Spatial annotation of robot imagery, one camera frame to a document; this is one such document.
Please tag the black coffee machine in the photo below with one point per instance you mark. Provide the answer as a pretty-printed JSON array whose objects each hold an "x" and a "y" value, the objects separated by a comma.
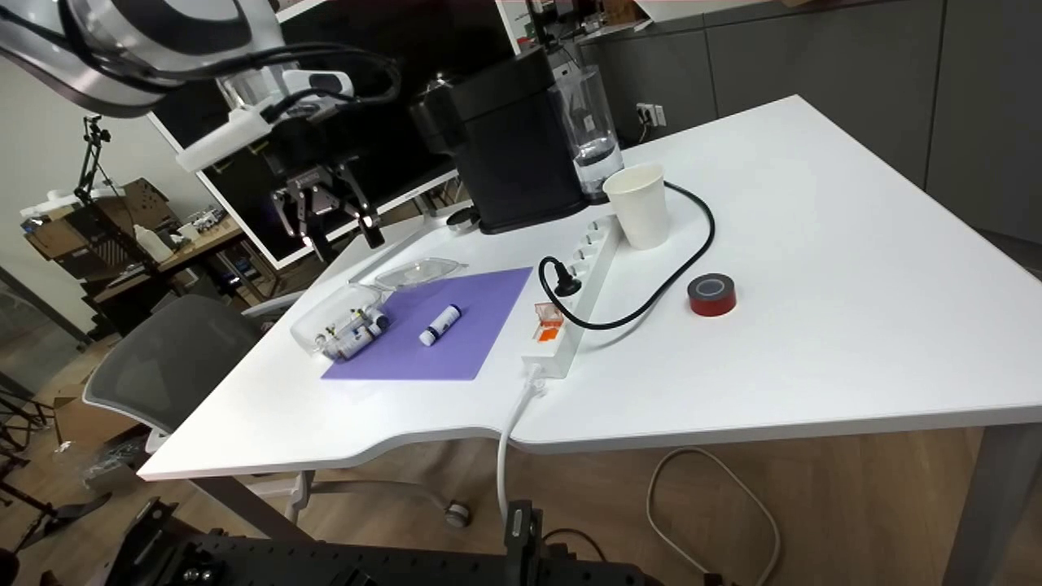
[{"x": 513, "y": 146}]

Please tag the heap of small tubes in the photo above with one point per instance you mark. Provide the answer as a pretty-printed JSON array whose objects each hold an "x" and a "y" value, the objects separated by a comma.
[{"x": 356, "y": 332}]

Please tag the grey cabinet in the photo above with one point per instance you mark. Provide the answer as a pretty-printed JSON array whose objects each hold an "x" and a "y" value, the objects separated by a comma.
[{"x": 855, "y": 98}]

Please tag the cluttered wooden desk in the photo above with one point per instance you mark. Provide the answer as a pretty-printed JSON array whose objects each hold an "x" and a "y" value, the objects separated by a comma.
[{"x": 138, "y": 244}]

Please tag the small round metal cup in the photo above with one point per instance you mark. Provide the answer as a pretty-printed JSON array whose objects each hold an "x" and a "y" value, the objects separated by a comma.
[{"x": 463, "y": 219}]

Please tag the clear plastic box lid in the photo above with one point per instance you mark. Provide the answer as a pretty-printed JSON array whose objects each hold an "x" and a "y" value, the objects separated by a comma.
[{"x": 419, "y": 273}]

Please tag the purple mat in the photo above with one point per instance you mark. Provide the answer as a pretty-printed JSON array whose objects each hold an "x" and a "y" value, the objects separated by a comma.
[{"x": 464, "y": 334}]

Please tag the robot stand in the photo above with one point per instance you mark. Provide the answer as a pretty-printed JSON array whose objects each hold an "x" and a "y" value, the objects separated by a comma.
[{"x": 366, "y": 566}]

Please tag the white plastic bottle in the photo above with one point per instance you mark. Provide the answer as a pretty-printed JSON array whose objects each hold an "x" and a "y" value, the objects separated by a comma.
[{"x": 151, "y": 244}]

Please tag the white power strip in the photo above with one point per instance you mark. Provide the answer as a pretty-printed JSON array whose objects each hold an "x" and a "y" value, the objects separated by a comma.
[{"x": 574, "y": 309}]

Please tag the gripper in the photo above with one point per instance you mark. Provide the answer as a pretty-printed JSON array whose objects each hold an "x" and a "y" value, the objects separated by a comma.
[{"x": 305, "y": 146}]

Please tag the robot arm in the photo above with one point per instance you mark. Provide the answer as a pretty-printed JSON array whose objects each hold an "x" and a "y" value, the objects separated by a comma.
[{"x": 155, "y": 32}]

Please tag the white paper cup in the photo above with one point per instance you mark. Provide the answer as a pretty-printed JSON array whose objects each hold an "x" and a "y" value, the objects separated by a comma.
[{"x": 639, "y": 207}]

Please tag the grey office chair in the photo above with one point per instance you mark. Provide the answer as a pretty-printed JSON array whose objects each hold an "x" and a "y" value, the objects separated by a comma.
[{"x": 171, "y": 358}]

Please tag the wall socket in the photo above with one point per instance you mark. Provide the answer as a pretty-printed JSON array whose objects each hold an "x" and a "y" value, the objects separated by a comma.
[{"x": 651, "y": 115}]

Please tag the large dark screen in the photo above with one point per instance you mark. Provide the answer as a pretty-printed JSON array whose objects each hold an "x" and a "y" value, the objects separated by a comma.
[{"x": 383, "y": 163}]

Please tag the clear plastic box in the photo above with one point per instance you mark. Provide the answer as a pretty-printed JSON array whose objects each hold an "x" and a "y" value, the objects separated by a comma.
[{"x": 321, "y": 321}]

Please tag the roll of red tape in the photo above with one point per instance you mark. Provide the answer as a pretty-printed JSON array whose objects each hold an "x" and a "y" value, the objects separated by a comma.
[{"x": 711, "y": 295}]

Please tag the camera on tripod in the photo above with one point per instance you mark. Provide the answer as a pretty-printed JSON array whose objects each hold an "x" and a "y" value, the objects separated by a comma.
[{"x": 91, "y": 159}]

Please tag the white tube with blue cap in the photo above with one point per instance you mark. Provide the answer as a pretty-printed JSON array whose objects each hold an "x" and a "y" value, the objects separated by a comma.
[{"x": 440, "y": 325}]

